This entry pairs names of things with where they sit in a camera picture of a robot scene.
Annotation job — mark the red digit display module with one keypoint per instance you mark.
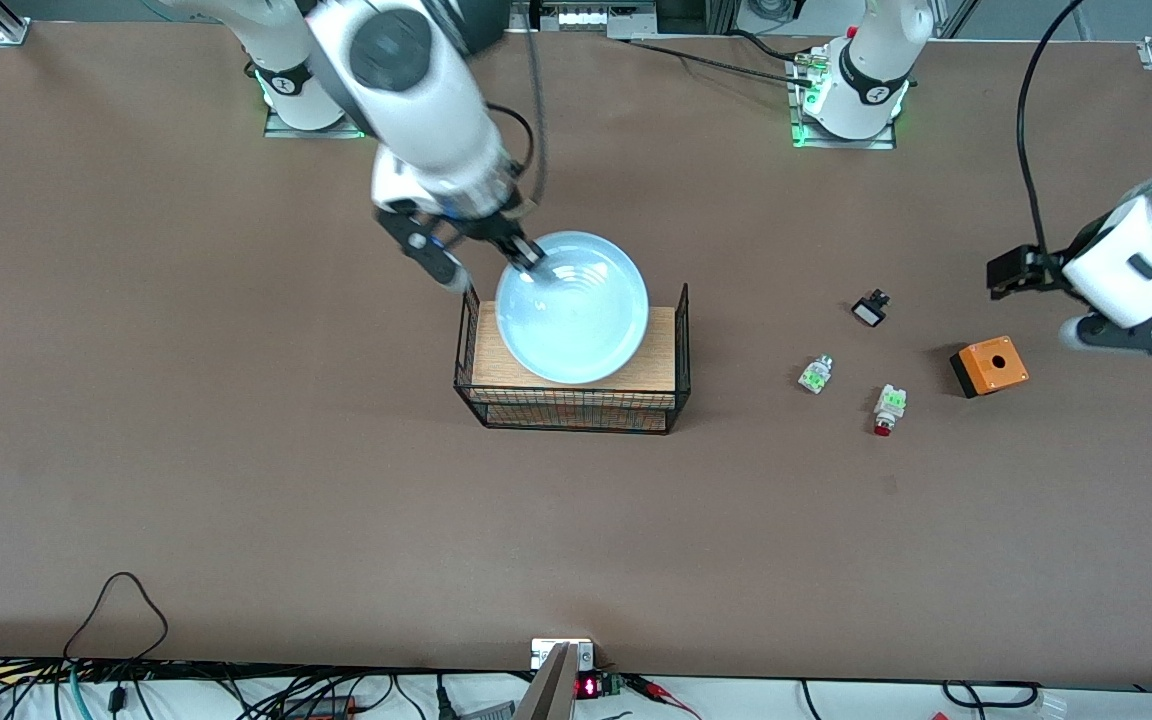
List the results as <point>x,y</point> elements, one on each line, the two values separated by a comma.
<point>588,687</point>

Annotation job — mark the black white switch part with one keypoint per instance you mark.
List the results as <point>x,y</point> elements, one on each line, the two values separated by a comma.
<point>870,312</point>

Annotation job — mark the orange button enclosure box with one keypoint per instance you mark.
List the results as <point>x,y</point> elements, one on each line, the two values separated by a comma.
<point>991,368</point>

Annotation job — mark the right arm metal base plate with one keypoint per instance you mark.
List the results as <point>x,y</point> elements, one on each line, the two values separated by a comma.
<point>311,132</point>

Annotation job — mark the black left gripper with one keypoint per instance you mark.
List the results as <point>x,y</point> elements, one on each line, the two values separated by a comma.
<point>1040,271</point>

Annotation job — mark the grey aluminium bar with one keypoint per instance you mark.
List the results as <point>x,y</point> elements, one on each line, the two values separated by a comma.
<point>551,695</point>

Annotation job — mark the silver metal bracket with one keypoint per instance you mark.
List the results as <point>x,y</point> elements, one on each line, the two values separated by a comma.
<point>543,652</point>

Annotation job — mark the black power adapter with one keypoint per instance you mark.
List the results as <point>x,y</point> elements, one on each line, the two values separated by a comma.
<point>321,710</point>

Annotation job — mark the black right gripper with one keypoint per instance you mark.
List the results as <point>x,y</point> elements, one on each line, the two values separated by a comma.
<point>497,230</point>

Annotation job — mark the red push button switch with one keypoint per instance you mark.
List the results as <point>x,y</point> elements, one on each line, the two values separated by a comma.
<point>889,405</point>

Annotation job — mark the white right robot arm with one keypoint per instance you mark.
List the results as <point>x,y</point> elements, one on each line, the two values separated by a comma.
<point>406,80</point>

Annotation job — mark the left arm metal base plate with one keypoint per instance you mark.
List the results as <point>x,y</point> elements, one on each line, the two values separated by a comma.
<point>846,143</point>

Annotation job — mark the grey control box with lights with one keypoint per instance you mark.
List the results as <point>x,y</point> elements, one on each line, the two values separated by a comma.
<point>581,18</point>

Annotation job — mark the white green contact block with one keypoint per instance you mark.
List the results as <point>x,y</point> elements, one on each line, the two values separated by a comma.
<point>815,376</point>

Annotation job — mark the light blue plate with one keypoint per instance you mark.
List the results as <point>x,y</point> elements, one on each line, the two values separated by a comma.
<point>576,320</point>

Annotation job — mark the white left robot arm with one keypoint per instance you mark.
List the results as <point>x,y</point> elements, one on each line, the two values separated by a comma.
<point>876,60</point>

